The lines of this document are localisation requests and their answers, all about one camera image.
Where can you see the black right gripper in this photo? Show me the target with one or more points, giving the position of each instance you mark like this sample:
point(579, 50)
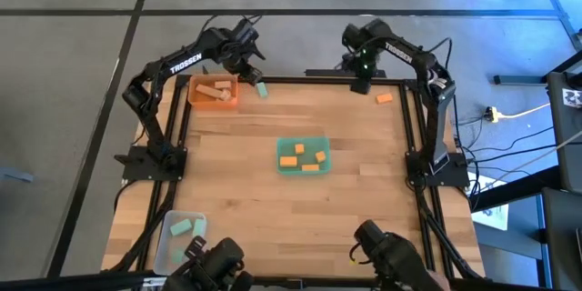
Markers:
point(364, 61)

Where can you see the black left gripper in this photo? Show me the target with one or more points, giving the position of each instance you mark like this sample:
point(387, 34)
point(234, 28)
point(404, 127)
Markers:
point(236, 45)

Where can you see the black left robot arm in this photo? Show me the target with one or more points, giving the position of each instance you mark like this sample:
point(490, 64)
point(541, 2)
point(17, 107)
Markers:
point(186, 63)

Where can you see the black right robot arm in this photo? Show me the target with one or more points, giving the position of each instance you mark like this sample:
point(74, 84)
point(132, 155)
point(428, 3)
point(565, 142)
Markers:
point(400, 52)

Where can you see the orange plastic bin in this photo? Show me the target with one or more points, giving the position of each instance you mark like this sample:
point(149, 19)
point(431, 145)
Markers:
point(200, 102)

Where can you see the teal plastic bin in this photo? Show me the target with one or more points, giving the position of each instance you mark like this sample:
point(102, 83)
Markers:
point(314, 145)

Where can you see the cream power strip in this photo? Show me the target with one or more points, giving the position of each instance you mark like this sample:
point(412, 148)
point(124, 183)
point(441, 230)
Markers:
point(491, 113)

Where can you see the printed white paper sheet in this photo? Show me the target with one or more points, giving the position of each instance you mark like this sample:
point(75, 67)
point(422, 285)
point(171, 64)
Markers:
point(493, 216)

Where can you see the clear plastic bin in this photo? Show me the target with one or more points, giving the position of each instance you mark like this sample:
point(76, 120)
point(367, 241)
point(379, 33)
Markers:
point(164, 241)

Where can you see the person's hand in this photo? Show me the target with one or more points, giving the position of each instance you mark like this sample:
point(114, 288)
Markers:
point(440, 278)

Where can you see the black desk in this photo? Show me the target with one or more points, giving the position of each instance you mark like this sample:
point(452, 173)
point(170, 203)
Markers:
point(564, 145)

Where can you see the fiducial marker tag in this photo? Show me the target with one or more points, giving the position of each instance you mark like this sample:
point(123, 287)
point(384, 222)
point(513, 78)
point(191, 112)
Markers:
point(572, 97)

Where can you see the black front crossbar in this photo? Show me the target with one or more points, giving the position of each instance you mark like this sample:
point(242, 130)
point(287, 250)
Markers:
point(273, 282)

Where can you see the grey tape strip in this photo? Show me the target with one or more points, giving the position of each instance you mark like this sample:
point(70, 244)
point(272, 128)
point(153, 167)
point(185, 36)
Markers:
point(16, 175)

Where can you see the black bracket bar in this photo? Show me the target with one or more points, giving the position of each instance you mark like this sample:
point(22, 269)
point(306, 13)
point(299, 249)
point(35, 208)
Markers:
point(327, 73)

